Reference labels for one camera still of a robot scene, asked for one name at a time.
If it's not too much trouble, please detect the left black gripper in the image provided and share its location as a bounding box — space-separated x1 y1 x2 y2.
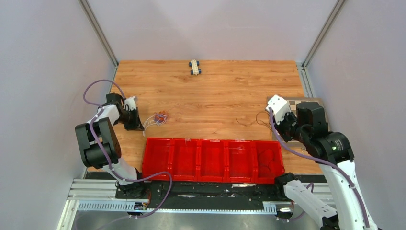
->
114 107 145 132

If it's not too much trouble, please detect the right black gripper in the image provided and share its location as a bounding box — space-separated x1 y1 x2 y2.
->
270 107 307 143

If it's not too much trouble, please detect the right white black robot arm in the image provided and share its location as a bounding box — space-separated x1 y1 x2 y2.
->
267 95 378 230

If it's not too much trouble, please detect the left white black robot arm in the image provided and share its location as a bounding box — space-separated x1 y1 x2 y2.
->
75 93 147 198

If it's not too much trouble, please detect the wooden chessboard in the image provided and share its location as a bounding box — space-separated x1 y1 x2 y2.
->
267 96 331 149

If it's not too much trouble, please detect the red bin rightmost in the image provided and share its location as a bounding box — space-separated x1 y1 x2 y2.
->
254 140 285 184

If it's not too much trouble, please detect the red bin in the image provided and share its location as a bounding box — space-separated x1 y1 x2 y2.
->
172 138 199 182
228 140 254 183
198 139 226 183
254 140 285 184
142 138 171 177

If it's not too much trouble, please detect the red bin middle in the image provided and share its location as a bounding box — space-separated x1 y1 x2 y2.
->
198 139 226 183

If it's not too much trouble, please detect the white blue toy car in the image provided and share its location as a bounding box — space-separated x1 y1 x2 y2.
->
189 59 202 75

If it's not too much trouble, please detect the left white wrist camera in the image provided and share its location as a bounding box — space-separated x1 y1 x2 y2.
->
124 96 137 111

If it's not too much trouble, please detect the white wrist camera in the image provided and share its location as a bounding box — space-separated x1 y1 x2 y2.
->
124 96 137 111
265 94 291 125

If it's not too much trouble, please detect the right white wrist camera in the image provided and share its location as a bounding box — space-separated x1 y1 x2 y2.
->
265 94 291 125

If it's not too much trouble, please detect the orange blue tangled cable bundle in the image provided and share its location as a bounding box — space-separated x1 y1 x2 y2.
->
153 110 169 125

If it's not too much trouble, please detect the left purple robot hose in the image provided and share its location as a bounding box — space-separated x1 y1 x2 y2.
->
83 79 173 230

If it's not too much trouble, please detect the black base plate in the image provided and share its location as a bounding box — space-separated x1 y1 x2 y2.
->
116 181 292 210

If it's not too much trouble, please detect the white slotted cable duct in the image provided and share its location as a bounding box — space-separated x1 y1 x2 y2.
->
77 202 277 214

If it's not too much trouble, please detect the aluminium frame rail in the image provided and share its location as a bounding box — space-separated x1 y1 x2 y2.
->
67 179 334 205

